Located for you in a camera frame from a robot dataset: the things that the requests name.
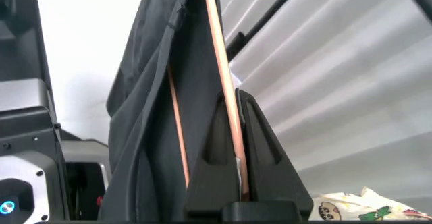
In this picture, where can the black clothes rack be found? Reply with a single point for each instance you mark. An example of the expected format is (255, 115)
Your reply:
(236, 45)

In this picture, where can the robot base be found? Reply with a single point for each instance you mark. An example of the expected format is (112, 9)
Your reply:
(27, 133)

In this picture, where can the cream printed garment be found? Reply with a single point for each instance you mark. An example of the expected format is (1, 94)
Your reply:
(364, 207)

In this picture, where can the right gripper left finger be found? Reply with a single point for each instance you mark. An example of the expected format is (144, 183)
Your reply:
(209, 183)

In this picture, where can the dark grey garment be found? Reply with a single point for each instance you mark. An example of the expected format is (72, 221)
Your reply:
(145, 116)

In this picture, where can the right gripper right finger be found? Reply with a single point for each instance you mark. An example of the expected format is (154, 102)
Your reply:
(273, 180)

